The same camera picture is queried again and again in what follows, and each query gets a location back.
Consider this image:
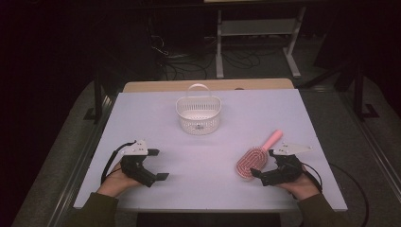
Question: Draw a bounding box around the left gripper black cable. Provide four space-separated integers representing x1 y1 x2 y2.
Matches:
100 140 138 185

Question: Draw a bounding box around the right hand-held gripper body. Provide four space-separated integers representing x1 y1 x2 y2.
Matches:
260 142 314 187

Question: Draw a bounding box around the white plastic basket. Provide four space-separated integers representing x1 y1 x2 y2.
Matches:
175 82 223 137

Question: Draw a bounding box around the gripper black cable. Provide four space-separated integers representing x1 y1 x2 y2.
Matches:
100 140 138 185
300 161 324 194

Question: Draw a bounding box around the person's right hand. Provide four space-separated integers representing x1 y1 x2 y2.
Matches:
276 168 321 201

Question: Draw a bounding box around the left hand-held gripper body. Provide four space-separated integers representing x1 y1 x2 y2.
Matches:
119 139 157 189

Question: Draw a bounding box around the person's left hand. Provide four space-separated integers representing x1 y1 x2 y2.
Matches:
96 162 142 199

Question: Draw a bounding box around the black metal stand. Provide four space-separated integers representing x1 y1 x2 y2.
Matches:
82 70 106 125
352 61 381 123

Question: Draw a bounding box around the tangle of black floor cables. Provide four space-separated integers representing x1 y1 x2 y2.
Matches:
147 33 263 81

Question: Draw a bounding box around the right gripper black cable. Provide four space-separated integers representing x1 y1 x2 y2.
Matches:
300 161 324 194

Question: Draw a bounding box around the white metal desk frame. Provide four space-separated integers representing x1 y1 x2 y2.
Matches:
215 6 307 79

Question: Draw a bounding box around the pink hairbrush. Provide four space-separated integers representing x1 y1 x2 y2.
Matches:
235 129 284 182

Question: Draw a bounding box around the black cable loop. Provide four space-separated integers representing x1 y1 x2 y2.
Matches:
328 163 371 227

